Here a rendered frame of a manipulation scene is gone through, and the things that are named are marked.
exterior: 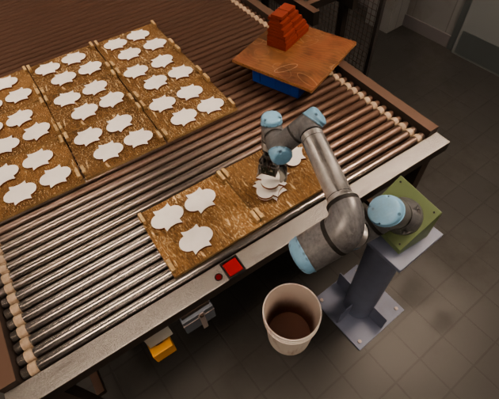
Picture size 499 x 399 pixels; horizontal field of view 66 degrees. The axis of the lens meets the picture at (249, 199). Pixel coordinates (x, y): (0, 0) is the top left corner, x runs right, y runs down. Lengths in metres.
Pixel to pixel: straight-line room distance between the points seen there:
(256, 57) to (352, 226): 1.40
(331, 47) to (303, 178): 0.88
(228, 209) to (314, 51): 1.08
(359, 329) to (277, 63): 1.57
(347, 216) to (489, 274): 1.90
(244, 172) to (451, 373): 1.58
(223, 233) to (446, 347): 1.51
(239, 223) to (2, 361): 0.95
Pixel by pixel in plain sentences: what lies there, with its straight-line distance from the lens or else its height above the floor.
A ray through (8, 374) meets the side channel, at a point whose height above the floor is 0.95.
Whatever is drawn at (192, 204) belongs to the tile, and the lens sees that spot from 1.66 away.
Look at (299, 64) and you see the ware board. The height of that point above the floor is 1.04.
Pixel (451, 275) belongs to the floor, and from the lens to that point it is 2.75.
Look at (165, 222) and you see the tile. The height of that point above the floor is 0.95.
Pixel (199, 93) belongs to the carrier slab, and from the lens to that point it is 2.18.
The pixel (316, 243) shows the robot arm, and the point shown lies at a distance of 1.07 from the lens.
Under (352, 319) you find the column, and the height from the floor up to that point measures 0.01.
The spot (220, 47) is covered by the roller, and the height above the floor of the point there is 0.92.
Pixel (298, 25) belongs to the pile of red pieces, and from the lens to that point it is 2.34.
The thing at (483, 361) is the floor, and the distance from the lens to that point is 2.62.
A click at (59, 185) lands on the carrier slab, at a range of 1.95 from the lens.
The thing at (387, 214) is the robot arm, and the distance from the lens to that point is 1.43.
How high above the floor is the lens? 2.27
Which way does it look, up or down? 54 degrees down
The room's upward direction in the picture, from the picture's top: 4 degrees counter-clockwise
